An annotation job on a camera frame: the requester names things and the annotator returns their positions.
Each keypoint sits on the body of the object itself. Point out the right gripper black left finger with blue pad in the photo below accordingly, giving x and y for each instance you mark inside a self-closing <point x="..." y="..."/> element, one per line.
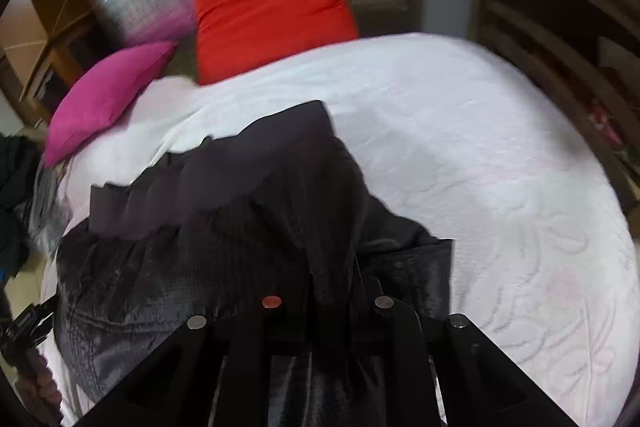
<point x="238" y="372"/>

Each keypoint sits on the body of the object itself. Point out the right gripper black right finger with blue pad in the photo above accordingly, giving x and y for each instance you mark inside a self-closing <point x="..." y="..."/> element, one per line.
<point x="386" y="364"/>

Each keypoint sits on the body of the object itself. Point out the black padded jacket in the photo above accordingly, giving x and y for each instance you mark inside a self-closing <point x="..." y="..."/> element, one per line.
<point x="278" y="213"/>

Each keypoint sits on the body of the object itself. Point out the white textured bedspread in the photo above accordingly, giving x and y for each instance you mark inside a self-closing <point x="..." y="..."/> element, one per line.
<point x="449" y="135"/>

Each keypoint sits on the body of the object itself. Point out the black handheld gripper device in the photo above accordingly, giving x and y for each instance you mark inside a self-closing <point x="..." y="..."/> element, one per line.
<point x="21" y="336"/>

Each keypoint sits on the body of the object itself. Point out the magenta pillow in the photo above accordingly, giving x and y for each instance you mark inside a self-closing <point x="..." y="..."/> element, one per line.
<point x="102" y="95"/>

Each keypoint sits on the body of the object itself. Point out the red pillow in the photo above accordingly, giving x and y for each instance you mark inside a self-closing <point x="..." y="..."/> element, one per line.
<point x="237" y="36"/>

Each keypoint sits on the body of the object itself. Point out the brown wooden nightstand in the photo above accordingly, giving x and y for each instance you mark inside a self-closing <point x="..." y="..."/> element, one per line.
<point x="49" y="45"/>

